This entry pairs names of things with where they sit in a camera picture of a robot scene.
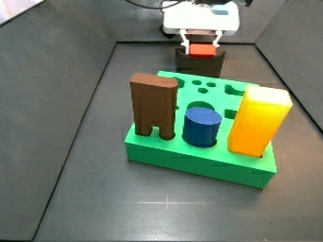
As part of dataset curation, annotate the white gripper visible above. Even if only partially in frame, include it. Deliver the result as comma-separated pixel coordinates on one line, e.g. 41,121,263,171
163,2,240,47

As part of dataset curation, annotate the red double-square block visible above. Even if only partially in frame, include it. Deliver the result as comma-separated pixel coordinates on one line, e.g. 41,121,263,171
188,43,218,58

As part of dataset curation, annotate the green shape sorter board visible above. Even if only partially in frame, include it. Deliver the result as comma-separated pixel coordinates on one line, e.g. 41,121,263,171
126,71,278,188

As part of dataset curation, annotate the brown arch block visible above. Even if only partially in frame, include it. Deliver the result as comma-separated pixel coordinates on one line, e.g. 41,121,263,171
130,73,178,140

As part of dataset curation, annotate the yellow rectangular block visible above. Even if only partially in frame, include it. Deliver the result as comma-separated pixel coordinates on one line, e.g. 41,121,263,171
227,86,292,157

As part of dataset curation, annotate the black cable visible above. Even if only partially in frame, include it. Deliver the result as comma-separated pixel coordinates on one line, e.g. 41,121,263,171
126,0,178,10

